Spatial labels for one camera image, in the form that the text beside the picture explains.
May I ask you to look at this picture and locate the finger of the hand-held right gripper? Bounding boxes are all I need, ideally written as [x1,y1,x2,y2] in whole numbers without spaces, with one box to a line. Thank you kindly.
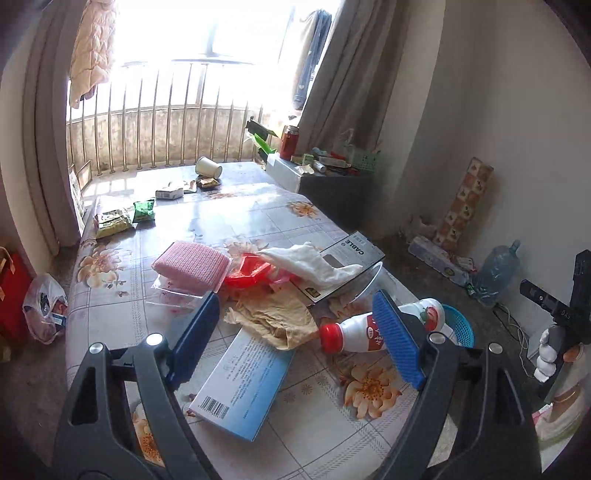
[519,279,561,318]

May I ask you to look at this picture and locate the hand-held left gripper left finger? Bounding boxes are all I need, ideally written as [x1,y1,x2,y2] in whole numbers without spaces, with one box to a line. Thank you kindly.
[53,292,221,480]

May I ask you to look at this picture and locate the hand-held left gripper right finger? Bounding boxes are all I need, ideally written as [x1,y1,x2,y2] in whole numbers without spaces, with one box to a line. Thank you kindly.
[372,290,541,480]

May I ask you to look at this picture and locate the blue plastic basket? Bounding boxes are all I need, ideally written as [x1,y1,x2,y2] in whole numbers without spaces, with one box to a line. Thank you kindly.
[440,304,475,348]

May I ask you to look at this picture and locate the grey and white cable box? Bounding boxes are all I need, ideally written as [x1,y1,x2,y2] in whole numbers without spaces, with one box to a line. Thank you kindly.
[295,231,387,304]

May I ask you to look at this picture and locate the white cloth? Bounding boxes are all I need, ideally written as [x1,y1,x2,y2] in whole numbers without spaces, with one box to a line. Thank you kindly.
[257,241,364,285]

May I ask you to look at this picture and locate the person's right forearm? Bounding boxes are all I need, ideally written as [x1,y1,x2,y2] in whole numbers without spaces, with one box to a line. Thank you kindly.
[547,364,585,423]

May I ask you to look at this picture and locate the person's right hand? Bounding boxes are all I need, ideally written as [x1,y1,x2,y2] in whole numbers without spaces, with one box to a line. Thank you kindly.
[531,325,580,384]

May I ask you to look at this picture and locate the white bottle with red cap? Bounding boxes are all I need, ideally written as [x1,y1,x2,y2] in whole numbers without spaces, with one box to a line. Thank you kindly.
[320,298,447,355]

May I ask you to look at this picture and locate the large blue water jug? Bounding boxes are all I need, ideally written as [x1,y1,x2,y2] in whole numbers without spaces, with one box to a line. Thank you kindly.
[472,239,522,308]

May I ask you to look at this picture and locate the clear plastic tray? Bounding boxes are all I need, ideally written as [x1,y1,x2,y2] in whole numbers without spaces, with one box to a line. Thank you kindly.
[147,272,209,311]

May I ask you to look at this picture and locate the clear plastic bowl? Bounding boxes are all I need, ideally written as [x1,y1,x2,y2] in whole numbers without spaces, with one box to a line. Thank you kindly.
[330,261,385,302]

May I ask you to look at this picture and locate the flat blue and white box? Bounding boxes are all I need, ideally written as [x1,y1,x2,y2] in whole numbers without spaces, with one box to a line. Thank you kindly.
[188,330,296,442]

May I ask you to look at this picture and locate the pink scrub sponge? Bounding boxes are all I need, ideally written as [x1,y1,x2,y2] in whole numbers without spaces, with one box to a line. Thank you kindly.
[151,240,232,292]

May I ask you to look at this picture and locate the red plastic bag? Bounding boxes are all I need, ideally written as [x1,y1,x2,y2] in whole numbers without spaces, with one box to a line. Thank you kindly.
[224,252,279,289]

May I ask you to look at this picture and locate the crumpled brown paper bag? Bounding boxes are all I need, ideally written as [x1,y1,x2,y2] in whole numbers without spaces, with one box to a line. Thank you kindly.
[224,287,327,352]

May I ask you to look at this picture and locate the long white package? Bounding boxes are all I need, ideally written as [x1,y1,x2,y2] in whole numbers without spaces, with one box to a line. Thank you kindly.
[408,235,472,286]

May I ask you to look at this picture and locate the patterned long box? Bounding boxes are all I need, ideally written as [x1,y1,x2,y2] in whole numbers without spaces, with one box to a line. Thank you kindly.
[433,157,495,253]

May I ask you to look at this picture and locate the pink cloth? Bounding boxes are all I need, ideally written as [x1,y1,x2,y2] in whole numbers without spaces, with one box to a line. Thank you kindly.
[531,401,556,426]

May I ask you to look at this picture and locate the green snack packet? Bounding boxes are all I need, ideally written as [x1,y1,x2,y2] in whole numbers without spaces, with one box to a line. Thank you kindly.
[132,199,157,225]

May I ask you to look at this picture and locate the yellow-green snack packet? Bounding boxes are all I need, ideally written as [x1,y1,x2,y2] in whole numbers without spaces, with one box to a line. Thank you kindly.
[93,208,136,240]

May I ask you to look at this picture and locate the white plastic bag with items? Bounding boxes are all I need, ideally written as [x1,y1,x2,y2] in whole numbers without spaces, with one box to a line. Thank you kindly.
[23,272,69,345]

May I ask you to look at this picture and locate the dark cabinet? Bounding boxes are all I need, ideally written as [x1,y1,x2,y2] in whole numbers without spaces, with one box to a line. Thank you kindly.
[298,172,376,228]

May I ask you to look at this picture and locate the brown snack wrapper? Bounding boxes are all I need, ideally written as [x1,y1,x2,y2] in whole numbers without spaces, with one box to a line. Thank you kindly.
[184,176,221,193]

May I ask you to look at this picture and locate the paper cup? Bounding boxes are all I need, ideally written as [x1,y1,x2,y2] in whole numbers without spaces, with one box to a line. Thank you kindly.
[195,156,223,179]

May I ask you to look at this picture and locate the slotted plastic storage basket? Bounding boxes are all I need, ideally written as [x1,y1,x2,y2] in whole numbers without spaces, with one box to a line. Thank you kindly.
[348,149,382,175]

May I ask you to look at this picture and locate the picture frames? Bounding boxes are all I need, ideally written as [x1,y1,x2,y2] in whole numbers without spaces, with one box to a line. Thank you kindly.
[68,159,94,223]

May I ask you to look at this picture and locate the green plastic dustpan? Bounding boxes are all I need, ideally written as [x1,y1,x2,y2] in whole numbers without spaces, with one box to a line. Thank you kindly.
[252,134,278,156]

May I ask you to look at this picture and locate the red thermos flask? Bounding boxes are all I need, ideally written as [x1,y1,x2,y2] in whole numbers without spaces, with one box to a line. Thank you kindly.
[278,124,301,162]

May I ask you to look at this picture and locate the black flat device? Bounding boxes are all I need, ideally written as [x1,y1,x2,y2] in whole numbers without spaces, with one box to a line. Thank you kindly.
[245,117,279,138]

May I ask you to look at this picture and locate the metal balcony railing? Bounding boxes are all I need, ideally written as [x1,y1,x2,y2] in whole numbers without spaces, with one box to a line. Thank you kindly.
[67,59,301,177]

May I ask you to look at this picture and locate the beige curtain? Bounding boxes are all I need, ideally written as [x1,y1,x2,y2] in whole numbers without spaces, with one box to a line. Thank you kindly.
[21,0,90,252]
[295,0,414,155]

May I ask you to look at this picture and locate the hanging blue clothes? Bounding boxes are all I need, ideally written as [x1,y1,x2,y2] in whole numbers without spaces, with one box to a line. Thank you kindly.
[292,9,333,112]

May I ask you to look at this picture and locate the pink quilted jacket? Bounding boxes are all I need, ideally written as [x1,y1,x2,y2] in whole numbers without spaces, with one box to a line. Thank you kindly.
[69,0,117,110]

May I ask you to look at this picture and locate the white cable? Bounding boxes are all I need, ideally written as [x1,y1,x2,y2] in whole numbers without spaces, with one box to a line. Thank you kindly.
[493,304,537,380]

